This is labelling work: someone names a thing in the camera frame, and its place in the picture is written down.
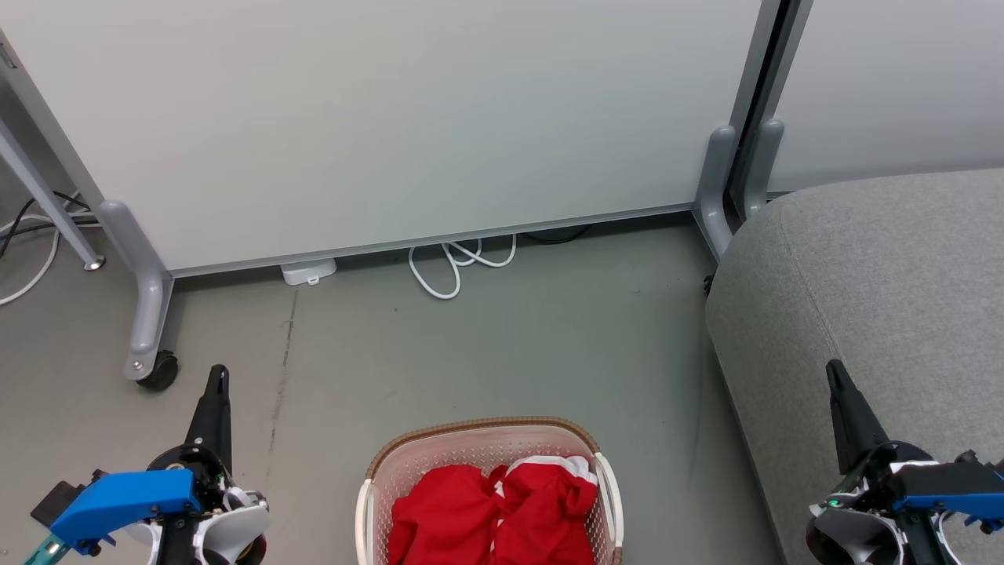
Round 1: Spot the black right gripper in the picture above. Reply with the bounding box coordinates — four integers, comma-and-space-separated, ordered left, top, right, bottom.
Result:
825, 359, 936, 512

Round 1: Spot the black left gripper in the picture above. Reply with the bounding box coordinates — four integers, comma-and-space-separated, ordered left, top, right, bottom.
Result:
147, 364, 238, 512

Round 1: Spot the grey fabric sofa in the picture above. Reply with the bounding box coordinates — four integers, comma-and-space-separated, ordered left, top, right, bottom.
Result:
704, 167, 1004, 565

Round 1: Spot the black caster wheel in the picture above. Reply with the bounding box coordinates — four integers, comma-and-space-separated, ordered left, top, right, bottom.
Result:
139, 350, 180, 392

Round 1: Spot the grey partition foot with caster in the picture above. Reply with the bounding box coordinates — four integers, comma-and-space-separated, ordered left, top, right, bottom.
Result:
98, 200, 175, 383

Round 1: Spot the white power adapter box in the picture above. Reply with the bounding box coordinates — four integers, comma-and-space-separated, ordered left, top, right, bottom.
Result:
280, 257, 339, 287

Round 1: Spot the cream plastic laundry basket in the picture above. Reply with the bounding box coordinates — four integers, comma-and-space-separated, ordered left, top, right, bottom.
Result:
355, 416, 626, 565

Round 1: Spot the grey metal table leg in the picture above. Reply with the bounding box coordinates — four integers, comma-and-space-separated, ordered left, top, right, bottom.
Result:
0, 118, 107, 272

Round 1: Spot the large white partition panel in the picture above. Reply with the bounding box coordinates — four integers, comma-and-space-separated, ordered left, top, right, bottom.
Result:
0, 0, 766, 279

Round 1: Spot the small white partition panel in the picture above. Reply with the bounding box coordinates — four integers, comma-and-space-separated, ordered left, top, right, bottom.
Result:
765, 0, 1004, 194

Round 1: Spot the teal left cable connector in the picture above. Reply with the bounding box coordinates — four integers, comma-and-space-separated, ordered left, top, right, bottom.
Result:
22, 534, 69, 565

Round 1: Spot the thin white floor cable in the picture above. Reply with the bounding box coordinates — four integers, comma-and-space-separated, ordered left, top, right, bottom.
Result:
0, 210, 64, 307

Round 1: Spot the looped white cable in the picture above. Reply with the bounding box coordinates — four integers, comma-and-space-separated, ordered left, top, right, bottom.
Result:
407, 233, 519, 301

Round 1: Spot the thin black floor cable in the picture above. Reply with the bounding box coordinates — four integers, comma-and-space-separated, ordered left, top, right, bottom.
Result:
0, 191, 92, 260

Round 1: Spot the black cable under partition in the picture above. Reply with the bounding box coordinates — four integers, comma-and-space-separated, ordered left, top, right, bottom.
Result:
521, 225, 591, 245

